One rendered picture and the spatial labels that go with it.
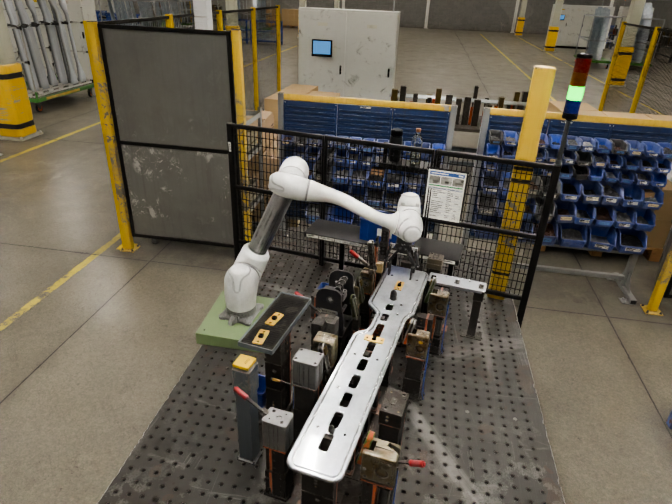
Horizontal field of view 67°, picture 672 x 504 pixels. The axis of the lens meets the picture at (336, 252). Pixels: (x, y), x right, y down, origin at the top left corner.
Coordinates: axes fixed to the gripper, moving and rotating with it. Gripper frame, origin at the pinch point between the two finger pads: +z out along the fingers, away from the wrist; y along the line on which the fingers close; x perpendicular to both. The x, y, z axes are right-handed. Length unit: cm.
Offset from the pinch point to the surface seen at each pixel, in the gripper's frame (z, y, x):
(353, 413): 7, 5, -90
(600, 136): -28, 106, 227
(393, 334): 7.0, 7.1, -40.5
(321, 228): 6, -57, 41
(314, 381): 3, -12, -84
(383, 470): 6, 20, -109
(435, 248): 4.3, 11.1, 42.2
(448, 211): -14, 14, 54
